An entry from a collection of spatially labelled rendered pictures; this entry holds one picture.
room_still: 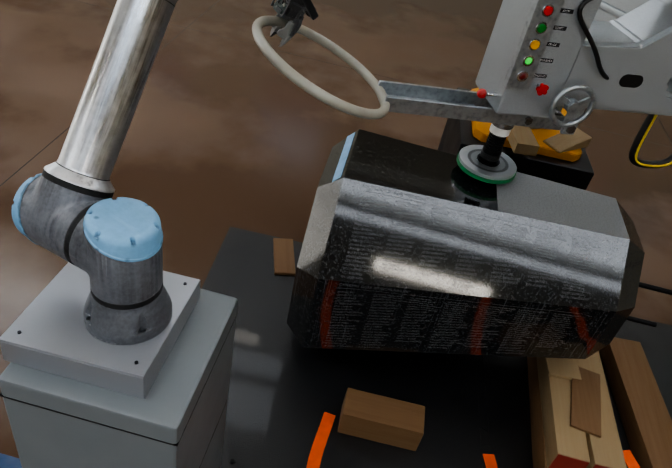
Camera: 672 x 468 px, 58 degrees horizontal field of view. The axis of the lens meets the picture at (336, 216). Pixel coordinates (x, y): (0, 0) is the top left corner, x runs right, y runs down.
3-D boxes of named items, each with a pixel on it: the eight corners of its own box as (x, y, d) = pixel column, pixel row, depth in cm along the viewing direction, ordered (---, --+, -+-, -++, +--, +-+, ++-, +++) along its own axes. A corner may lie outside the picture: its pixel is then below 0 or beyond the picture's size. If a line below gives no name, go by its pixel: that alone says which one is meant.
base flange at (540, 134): (468, 92, 307) (471, 84, 304) (562, 113, 307) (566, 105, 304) (472, 140, 268) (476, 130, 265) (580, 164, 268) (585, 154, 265)
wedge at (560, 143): (571, 135, 280) (575, 126, 277) (587, 147, 274) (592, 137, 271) (542, 141, 270) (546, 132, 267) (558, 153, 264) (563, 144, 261)
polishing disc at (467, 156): (496, 187, 208) (498, 184, 207) (447, 158, 218) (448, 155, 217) (526, 168, 222) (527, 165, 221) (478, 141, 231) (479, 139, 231)
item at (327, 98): (370, 69, 216) (374, 63, 215) (401, 143, 179) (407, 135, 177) (247, 2, 195) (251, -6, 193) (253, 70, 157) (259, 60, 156)
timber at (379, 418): (337, 432, 225) (342, 413, 217) (341, 405, 234) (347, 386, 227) (415, 451, 224) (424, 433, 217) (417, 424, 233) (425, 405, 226)
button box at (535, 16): (525, 85, 190) (561, -6, 172) (529, 89, 187) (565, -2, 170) (502, 82, 188) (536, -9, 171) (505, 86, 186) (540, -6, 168)
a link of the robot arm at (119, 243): (127, 316, 123) (123, 248, 113) (67, 280, 129) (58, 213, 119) (178, 277, 135) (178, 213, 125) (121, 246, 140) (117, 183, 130)
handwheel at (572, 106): (571, 115, 203) (590, 74, 194) (585, 131, 196) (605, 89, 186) (531, 112, 200) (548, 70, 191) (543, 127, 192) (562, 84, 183)
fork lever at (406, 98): (553, 109, 221) (559, 97, 218) (577, 137, 206) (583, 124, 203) (373, 88, 204) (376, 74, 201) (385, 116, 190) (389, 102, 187)
